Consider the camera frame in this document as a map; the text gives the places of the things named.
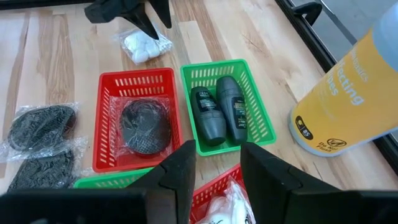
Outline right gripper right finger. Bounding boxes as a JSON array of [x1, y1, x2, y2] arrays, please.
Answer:
[[240, 141, 340, 224]]

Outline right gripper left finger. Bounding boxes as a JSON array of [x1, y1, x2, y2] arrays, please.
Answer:
[[127, 139, 198, 224]]

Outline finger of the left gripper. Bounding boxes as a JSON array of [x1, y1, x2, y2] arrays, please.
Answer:
[[149, 0, 174, 30], [125, 8, 160, 40]]

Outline bagged white cotton balls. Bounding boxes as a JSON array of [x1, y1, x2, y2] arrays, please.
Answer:
[[113, 26, 174, 65]]

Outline white bag with black print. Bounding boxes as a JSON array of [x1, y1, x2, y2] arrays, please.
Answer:
[[228, 177, 256, 224]]

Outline bagged white cotton pads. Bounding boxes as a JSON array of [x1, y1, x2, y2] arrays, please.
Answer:
[[198, 195, 234, 224]]

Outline bagged black mesh pad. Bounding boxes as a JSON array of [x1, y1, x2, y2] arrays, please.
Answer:
[[0, 101, 80, 156], [0, 136, 91, 192], [108, 95, 175, 159]]

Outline dark grey roll-on deodorant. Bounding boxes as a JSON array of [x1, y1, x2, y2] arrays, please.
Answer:
[[190, 86, 228, 147], [215, 75, 249, 146]]

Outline red plastic slotted basket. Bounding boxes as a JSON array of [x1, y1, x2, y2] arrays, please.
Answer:
[[91, 67, 185, 174], [190, 163, 259, 224]]

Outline green plastic slotted basket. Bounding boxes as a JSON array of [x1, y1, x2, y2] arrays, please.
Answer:
[[73, 167, 155, 189], [179, 58, 277, 157]]

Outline yellow disinfecting wipes canister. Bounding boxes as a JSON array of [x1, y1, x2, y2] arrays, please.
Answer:
[[287, 1, 398, 158]]

